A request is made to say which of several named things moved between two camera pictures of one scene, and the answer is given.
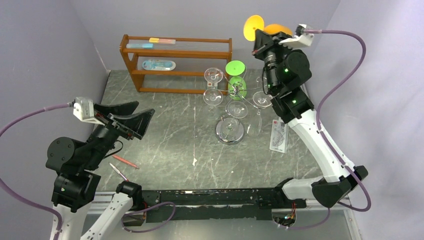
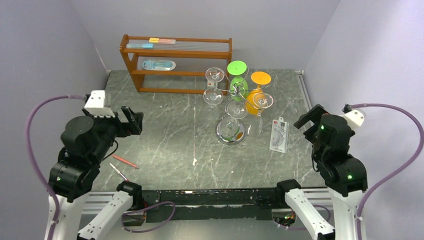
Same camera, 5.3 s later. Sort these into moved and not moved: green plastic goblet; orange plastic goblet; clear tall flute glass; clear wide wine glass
Moved: orange plastic goblet
Not moved: green plastic goblet; clear wide wine glass; clear tall flute glass
